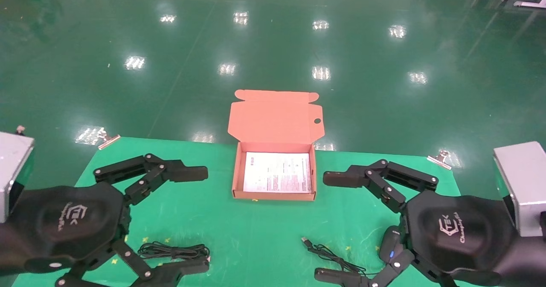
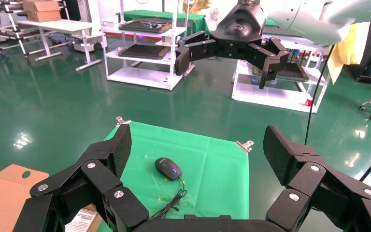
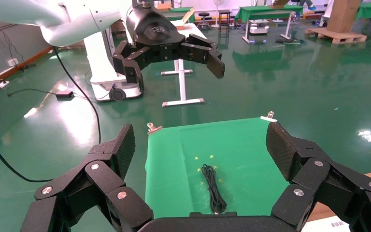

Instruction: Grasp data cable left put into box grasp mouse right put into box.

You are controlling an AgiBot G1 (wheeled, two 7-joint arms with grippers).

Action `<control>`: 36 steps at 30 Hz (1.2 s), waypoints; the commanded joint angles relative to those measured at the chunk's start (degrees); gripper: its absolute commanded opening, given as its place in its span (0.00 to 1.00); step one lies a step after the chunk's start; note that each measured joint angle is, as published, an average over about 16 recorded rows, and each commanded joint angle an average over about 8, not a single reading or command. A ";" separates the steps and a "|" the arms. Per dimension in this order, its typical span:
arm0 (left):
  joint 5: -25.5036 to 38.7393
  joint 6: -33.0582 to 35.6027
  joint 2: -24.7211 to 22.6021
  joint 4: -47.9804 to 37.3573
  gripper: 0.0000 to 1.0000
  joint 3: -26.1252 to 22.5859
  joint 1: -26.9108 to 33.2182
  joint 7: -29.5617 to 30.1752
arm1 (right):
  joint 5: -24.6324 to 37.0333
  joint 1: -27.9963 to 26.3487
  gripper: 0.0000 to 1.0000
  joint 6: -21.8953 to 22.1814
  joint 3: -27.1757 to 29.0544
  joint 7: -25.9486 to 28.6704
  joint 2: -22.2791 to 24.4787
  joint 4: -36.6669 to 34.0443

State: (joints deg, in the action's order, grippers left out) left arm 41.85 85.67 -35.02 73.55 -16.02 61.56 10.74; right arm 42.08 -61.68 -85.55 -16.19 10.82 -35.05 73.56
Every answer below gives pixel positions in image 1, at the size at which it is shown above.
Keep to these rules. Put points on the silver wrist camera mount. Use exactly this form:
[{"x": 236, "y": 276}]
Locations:
[
  {"x": 13, "y": 167},
  {"x": 522, "y": 184}
]

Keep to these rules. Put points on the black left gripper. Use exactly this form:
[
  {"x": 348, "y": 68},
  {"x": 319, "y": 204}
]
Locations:
[{"x": 64, "y": 223}]

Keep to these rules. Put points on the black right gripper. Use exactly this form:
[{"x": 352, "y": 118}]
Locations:
[{"x": 460, "y": 231}]

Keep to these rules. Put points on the orange cardboard box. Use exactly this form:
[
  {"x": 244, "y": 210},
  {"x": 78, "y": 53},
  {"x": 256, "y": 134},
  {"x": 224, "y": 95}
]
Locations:
[{"x": 275, "y": 120}]

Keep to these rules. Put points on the white printed instruction sheet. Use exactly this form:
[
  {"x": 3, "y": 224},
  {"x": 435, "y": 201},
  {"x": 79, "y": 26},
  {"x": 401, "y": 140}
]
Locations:
[{"x": 277, "y": 172}]

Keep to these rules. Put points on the silver binder clip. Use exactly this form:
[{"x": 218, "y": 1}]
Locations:
[
  {"x": 108, "y": 141},
  {"x": 440, "y": 159}
]

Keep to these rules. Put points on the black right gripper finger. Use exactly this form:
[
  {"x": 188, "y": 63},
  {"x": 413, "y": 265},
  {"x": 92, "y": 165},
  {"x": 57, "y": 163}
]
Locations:
[
  {"x": 337, "y": 277},
  {"x": 341, "y": 178}
]

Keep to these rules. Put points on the green table mat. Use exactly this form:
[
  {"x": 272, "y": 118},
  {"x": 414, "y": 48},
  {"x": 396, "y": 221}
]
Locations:
[{"x": 264, "y": 227}]

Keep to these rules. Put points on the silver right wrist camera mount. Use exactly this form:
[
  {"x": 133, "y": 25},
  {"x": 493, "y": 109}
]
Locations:
[{"x": 522, "y": 184}]

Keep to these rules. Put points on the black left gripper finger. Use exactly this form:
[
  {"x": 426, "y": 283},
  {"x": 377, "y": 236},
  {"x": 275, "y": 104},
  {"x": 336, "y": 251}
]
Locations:
[
  {"x": 187, "y": 173},
  {"x": 179, "y": 273}
]

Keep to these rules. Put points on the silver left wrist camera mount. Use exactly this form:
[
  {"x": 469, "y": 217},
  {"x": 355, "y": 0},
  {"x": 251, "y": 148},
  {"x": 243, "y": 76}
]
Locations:
[{"x": 13, "y": 167}]

